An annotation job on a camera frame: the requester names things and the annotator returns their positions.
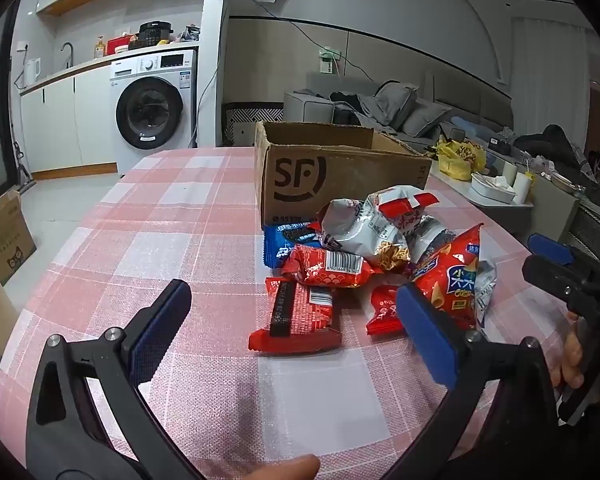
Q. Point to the person's left hand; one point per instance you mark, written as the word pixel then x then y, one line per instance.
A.
pixel 285 469

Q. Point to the red container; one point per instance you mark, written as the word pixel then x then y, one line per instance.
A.
pixel 120 45

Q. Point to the black bag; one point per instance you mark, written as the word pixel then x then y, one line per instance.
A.
pixel 550 145

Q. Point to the yellow bottle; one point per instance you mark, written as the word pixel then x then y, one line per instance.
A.
pixel 99 49

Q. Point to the dark clothes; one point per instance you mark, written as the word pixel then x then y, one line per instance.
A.
pixel 347 105

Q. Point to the red barcode snack packet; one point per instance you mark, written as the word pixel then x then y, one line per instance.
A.
pixel 310 267

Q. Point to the white washing machine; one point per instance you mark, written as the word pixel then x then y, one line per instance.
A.
pixel 150 110

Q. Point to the silver white snack packet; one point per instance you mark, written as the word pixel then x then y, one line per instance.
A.
pixel 485 285

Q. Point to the blue cookie packet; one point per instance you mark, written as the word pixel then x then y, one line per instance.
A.
pixel 280 245

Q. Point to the wall power strip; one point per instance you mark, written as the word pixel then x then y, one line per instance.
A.
pixel 329 60

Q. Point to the white kitchen counter cabinet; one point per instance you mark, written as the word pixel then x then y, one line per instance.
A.
pixel 65 120

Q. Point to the grey coffee table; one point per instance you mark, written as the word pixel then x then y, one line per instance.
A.
pixel 550 205

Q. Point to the dark grey snack packet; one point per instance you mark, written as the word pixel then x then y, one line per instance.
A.
pixel 432 240

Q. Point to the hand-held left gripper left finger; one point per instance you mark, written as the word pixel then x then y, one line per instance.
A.
pixel 160 332

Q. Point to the grey sofa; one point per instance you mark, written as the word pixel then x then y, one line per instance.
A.
pixel 305 105

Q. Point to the white cup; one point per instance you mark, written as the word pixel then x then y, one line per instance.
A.
pixel 522 187

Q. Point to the black white patterned basket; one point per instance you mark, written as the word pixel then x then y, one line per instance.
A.
pixel 252 115

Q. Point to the printed cardboard floor box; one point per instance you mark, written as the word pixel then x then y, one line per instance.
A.
pixel 5 235

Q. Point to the brown cardboard box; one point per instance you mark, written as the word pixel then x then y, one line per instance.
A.
pixel 300 175

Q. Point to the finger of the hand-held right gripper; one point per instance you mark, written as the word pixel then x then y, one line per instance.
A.
pixel 550 277
pixel 550 250

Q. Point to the red wafer packet black strip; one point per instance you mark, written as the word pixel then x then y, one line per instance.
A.
pixel 315 315

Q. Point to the large red chip bag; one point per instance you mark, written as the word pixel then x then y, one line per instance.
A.
pixel 445 270

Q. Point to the person's right hand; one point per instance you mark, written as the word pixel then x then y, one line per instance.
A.
pixel 572 360

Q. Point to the white bowl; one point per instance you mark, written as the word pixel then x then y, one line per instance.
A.
pixel 490 190

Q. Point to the small red snack packet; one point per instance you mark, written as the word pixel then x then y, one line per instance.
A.
pixel 382 312

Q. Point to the black pressure cooker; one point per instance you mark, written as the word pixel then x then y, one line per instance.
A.
pixel 155 34

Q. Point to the grey cushion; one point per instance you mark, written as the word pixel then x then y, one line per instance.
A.
pixel 425 117

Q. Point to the kitchen faucet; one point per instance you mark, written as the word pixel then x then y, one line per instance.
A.
pixel 69 52

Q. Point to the silver snack bag red edges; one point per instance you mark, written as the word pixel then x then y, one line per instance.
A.
pixel 360 225

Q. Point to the floor mop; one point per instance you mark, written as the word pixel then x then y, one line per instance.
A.
pixel 24 170

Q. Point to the white electric kettle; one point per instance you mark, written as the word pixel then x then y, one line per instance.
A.
pixel 32 72

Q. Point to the pink plaid tablecloth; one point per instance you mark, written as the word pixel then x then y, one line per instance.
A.
pixel 180 210

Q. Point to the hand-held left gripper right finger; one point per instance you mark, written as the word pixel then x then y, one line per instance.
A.
pixel 425 335

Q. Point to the yellow plastic bag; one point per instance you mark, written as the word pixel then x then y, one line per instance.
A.
pixel 455 160

